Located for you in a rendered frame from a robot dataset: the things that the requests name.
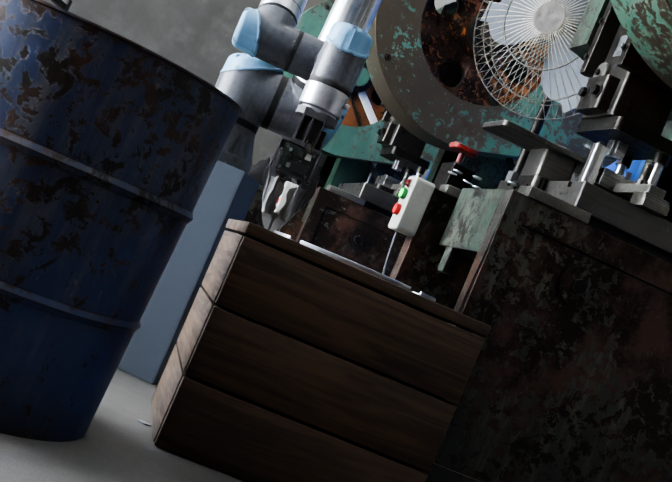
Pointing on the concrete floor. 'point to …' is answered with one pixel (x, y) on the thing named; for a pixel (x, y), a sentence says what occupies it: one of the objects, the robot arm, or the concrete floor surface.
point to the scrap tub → (87, 203)
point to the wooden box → (310, 368)
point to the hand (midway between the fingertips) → (271, 225)
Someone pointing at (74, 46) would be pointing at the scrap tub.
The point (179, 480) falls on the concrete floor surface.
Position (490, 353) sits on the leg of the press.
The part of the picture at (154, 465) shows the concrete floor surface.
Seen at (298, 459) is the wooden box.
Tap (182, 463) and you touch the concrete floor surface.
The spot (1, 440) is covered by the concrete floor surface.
